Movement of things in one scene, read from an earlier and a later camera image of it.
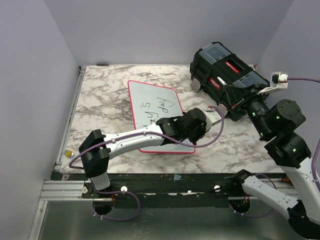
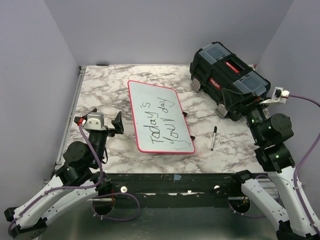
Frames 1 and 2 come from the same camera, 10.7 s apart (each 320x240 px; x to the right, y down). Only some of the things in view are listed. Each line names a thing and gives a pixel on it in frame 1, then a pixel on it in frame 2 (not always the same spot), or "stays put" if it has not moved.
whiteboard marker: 221,81 -> 215,128
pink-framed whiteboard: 150,103 stays put
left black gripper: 203,131 -> 118,124
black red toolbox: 228,79 stays put
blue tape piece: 176,177 stays put
